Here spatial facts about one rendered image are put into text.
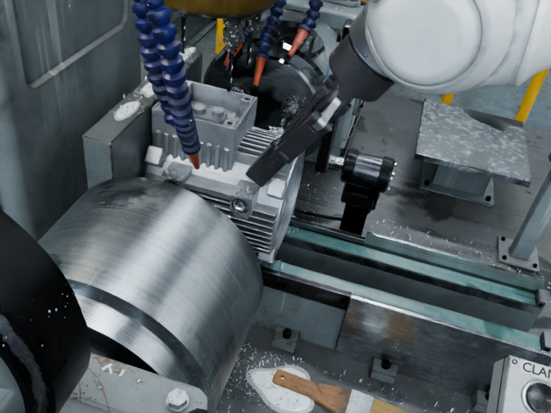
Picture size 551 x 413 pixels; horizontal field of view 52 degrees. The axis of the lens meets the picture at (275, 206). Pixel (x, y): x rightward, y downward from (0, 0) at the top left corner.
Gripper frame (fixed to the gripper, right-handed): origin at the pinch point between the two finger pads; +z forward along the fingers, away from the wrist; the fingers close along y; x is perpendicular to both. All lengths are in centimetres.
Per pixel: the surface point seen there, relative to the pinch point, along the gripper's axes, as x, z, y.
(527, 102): 112, 31, -232
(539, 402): 32.4, -13.6, 21.8
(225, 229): -1.2, -2.0, 17.4
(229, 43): -13.4, -9.1, -1.0
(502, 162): 44, -3, -50
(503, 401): 30.3, -11.1, 22.0
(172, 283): -3.1, -2.2, 27.4
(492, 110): 121, 59, -276
